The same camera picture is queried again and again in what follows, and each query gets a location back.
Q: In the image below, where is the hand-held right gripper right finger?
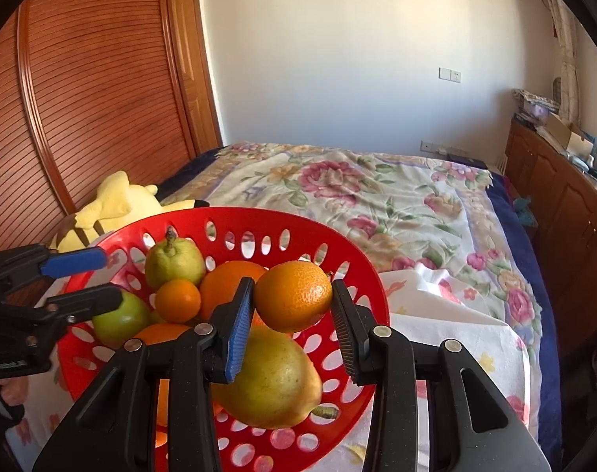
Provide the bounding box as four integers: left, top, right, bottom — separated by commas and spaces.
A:
331, 279, 552, 472

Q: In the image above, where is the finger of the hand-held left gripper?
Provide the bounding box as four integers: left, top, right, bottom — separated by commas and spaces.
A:
0, 245, 107, 296
0, 284, 124, 350

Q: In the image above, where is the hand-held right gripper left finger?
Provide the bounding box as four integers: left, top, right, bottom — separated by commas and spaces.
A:
33, 277, 256, 472

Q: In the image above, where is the green apple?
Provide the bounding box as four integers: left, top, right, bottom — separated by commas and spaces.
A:
92, 289, 152, 350

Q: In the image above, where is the large orange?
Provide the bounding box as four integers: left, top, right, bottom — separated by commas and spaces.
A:
199, 260, 268, 323

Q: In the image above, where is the red perforated plastic basket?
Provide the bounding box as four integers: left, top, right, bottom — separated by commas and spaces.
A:
57, 206, 392, 472

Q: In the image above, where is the medium orange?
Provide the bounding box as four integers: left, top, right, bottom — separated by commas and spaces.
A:
254, 260, 333, 334

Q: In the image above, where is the yellow pear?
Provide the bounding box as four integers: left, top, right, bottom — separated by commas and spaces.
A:
212, 325, 338, 430

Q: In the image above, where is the small tangerine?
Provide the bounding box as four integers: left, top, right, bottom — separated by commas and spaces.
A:
155, 278, 202, 324

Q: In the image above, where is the yellow plush toy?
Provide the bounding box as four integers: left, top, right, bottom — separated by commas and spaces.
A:
50, 171, 211, 253

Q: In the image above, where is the green pear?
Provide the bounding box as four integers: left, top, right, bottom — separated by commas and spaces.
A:
145, 227, 207, 292

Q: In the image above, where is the white floral cloth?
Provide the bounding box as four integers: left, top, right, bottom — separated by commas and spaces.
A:
6, 260, 532, 472

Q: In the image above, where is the floral bedspread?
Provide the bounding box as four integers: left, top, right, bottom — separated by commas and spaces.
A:
161, 142, 545, 355

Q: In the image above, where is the wooden slatted wardrobe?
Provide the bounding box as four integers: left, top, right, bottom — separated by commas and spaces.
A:
0, 0, 201, 256

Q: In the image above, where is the floral bed cover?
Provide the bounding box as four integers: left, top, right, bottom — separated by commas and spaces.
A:
155, 147, 562, 468

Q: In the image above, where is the black flat device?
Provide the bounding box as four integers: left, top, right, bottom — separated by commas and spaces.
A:
446, 153, 488, 170

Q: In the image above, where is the teal cloth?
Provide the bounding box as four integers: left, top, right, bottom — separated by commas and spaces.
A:
512, 195, 539, 228

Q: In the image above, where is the wooden door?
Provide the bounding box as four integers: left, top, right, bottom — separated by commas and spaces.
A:
168, 0, 224, 158

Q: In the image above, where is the wooden cabinet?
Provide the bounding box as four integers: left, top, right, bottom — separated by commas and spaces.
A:
504, 118, 597, 355

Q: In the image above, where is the cardboard box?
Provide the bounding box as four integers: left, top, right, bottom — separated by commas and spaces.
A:
544, 113, 587, 151

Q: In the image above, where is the stack of folded cloths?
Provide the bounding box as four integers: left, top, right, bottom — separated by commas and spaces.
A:
512, 88, 560, 124

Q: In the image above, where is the patterned curtain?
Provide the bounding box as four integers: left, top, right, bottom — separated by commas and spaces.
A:
539, 0, 582, 129

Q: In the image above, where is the white wall socket strip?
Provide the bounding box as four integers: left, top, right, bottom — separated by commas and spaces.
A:
420, 140, 469, 154

